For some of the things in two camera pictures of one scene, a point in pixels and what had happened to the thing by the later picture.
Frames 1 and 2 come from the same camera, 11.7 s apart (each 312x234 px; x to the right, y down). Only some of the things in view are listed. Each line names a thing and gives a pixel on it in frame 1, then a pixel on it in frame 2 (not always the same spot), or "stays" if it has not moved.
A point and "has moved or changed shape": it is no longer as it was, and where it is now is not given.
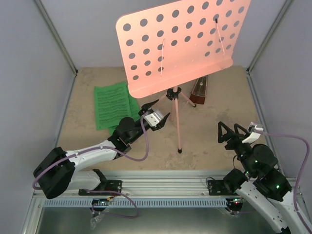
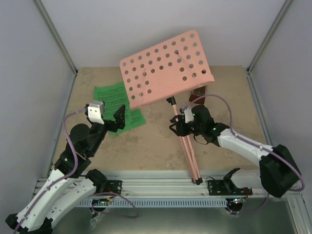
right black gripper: [229, 134] -> [181, 131]
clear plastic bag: [95, 220] stays
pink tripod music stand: [163, 48] has moved or changed shape
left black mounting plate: [109, 185] stays
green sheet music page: [112, 105] stays
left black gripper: [145, 108] -> [120, 121]
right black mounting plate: [217, 187] stays
